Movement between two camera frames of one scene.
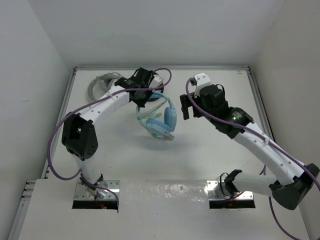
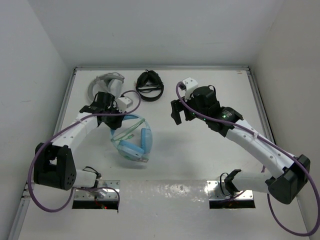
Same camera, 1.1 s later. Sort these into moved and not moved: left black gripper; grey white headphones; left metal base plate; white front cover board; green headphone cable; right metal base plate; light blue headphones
Moved: light blue headphones; green headphone cable; left black gripper
Not moved: left metal base plate; grey white headphones; white front cover board; right metal base plate
